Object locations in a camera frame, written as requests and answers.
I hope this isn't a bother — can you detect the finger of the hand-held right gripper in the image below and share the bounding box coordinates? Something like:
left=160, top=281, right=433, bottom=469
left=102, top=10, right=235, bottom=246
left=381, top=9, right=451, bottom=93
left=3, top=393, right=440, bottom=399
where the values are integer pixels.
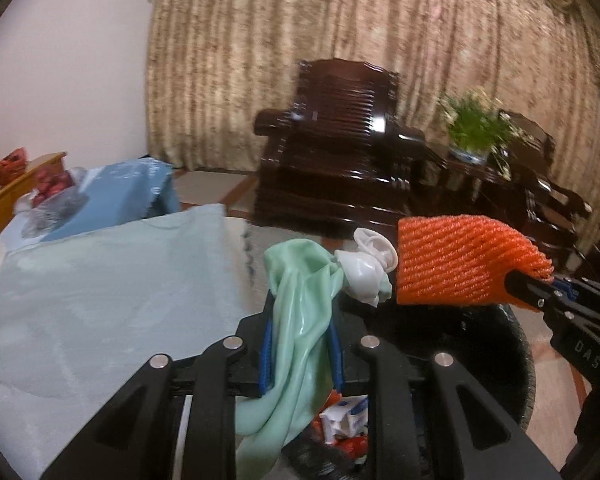
left=555, top=276, right=600, bottom=312
left=502, top=269, right=577, bottom=314

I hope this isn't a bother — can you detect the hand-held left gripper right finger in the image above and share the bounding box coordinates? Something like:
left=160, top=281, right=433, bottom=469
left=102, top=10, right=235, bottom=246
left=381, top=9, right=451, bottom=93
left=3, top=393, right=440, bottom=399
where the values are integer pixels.
left=329, top=312, right=561, bottom=480

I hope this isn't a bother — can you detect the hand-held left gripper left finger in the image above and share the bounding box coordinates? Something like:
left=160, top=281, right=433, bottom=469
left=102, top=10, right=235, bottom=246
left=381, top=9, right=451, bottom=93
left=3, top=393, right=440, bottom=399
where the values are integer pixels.
left=40, top=292, right=277, bottom=480

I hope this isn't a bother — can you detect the green rubber glove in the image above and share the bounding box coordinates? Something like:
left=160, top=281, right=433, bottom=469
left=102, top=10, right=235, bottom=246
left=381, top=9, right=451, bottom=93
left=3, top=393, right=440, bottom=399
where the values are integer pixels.
left=234, top=238, right=347, bottom=465

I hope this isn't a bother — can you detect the trash bin with black bag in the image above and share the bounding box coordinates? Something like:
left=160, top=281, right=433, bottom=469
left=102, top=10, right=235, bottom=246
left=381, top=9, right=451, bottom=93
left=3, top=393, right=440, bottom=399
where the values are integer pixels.
left=280, top=300, right=537, bottom=480

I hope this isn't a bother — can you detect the white latex glove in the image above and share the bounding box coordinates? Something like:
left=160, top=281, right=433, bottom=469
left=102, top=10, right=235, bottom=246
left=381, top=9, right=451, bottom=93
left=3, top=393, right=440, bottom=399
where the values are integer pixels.
left=334, top=227, right=400, bottom=307

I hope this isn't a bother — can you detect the orange foam fruit net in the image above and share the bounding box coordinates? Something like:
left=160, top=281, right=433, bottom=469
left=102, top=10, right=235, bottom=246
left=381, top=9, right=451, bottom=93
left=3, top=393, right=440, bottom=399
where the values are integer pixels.
left=396, top=214, right=556, bottom=309

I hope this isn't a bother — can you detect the white blue packet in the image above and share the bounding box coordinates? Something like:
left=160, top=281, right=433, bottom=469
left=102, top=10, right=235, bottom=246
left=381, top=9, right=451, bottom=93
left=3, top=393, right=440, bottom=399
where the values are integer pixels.
left=320, top=394, right=371, bottom=442

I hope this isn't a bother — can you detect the dark wooden armchair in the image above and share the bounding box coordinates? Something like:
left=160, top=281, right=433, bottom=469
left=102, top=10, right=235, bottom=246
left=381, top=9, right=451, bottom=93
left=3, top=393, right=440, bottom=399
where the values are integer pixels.
left=497, top=108, right=594, bottom=282
left=253, top=58, right=427, bottom=239

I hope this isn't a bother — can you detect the dark wooden side table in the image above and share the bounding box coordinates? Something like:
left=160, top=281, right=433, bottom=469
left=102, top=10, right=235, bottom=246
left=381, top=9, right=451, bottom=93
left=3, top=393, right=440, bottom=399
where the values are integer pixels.
left=410, top=147, right=537, bottom=243

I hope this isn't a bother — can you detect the light green cloth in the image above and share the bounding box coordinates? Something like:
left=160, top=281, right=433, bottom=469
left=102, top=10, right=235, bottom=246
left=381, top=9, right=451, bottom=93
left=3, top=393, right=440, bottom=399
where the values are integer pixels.
left=0, top=203, right=254, bottom=402

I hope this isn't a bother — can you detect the potted flowering plant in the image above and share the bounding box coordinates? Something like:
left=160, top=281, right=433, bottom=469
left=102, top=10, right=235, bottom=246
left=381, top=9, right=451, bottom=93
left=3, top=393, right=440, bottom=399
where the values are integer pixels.
left=437, top=89, right=524, bottom=167

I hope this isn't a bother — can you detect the plastic bag of red fruits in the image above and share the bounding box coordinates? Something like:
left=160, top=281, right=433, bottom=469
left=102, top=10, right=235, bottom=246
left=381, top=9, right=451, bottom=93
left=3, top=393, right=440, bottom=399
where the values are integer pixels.
left=14, top=167, right=89, bottom=239

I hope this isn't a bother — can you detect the beige patterned curtain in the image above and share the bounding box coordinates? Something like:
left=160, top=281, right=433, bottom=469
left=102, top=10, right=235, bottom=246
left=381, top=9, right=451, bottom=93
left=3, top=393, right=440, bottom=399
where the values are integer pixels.
left=147, top=0, right=600, bottom=241

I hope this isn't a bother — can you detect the light wooden chair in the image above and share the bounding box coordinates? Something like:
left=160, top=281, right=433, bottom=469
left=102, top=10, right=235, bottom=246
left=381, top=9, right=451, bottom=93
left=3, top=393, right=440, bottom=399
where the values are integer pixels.
left=0, top=151, right=69, bottom=239

